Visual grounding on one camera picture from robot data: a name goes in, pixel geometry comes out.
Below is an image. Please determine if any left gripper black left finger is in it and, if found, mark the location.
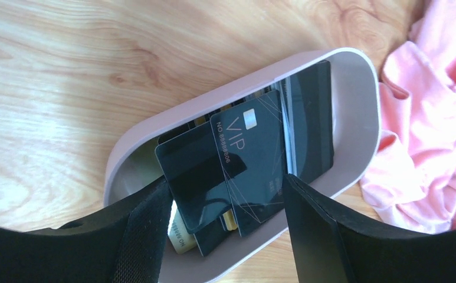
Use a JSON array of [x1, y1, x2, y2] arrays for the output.
[[0, 177, 172, 282]]

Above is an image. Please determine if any gold card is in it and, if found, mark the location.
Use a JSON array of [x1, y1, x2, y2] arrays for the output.
[[168, 202, 238, 256]]

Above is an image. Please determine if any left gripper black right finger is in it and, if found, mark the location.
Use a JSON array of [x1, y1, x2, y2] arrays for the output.
[[283, 175, 456, 282]]

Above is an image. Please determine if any pink oval tray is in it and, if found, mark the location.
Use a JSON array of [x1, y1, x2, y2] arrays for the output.
[[103, 48, 381, 282]]

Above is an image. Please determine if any pink cloth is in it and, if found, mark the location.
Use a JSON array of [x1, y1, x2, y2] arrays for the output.
[[360, 1, 456, 233]]

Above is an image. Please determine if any black card right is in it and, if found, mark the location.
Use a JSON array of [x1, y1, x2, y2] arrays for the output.
[[279, 60, 334, 183]]

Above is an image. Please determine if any black VIP card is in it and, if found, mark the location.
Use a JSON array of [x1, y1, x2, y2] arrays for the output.
[[210, 90, 287, 236]]

